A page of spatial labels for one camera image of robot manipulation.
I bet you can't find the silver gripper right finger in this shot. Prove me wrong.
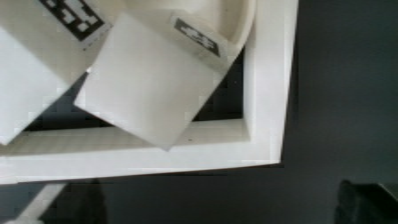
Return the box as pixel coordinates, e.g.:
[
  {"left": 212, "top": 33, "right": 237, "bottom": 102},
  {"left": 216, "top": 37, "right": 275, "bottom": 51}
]
[{"left": 335, "top": 180, "right": 398, "bottom": 224}]

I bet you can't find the white right fence bar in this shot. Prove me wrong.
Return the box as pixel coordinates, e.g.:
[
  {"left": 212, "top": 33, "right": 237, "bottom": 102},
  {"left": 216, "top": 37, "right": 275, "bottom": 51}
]
[{"left": 241, "top": 0, "right": 298, "bottom": 166}]

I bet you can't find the white front fence bar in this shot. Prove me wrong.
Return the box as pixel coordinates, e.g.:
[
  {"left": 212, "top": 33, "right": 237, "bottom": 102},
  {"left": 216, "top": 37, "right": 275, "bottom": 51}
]
[{"left": 0, "top": 118, "right": 285, "bottom": 185}]

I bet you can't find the white fence bar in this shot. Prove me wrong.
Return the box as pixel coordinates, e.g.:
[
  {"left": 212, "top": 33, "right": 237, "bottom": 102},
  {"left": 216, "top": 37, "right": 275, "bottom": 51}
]
[
  {"left": 0, "top": 118, "right": 285, "bottom": 185},
  {"left": 241, "top": 0, "right": 298, "bottom": 166}
]

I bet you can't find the white stool leg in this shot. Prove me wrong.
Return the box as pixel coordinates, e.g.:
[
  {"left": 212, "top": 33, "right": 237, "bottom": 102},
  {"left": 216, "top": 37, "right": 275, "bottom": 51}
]
[
  {"left": 0, "top": 0, "right": 125, "bottom": 145},
  {"left": 74, "top": 9, "right": 243, "bottom": 149}
]

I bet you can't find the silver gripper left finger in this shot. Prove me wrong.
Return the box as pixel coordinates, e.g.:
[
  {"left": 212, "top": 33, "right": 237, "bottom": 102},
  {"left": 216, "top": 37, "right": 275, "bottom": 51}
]
[{"left": 10, "top": 183, "right": 65, "bottom": 224}]

